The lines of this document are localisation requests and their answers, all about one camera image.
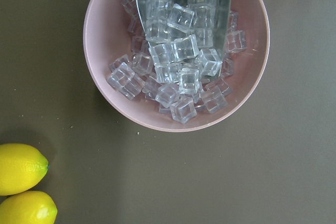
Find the clear ice cubes pile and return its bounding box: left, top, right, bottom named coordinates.
left=106, top=0, right=245, bottom=124

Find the pink bowl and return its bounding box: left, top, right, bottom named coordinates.
left=83, top=0, right=270, bottom=132

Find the metal ice scoop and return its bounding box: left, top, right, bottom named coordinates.
left=135, top=0, right=232, bottom=79

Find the yellow lemon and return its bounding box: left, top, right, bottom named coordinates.
left=1, top=191, right=58, bottom=223
left=1, top=143, right=49, bottom=196

